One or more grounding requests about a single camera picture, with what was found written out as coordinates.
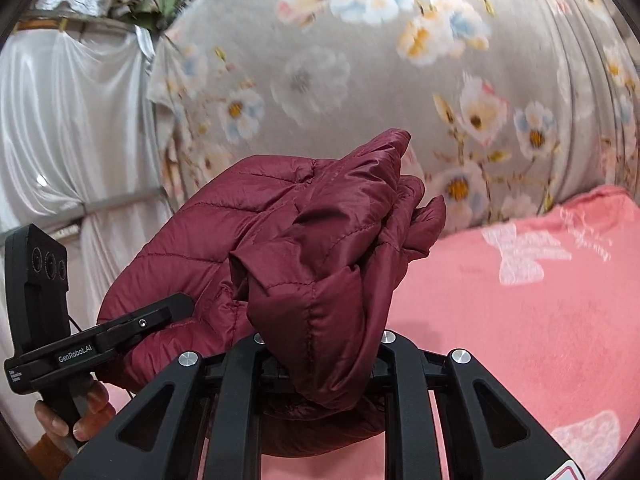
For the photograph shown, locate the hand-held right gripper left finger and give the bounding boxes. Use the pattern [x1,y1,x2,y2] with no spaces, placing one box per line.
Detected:
[60,332,281,480]

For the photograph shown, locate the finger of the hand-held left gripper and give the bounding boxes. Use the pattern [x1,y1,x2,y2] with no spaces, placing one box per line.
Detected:
[97,294,197,357]

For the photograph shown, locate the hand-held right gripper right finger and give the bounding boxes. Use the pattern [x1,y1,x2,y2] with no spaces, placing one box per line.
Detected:
[370,330,586,480]

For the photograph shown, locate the maroon quilted jacket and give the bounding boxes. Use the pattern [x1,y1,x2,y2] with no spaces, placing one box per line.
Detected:
[96,128,447,458]

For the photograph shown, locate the person's left hand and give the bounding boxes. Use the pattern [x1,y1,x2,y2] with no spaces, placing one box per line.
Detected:
[34,380,117,445]

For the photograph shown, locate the pink blanket with white bows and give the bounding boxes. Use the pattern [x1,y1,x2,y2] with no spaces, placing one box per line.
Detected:
[102,185,637,480]

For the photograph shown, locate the white satin curtain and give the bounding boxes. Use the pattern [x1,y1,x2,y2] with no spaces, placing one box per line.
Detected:
[0,25,177,428]

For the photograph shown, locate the grey floral bed sheet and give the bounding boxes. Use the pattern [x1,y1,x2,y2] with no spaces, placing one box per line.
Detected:
[147,0,640,237]

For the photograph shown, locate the wooden rail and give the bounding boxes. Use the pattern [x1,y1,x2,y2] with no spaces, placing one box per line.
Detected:
[14,16,128,35]

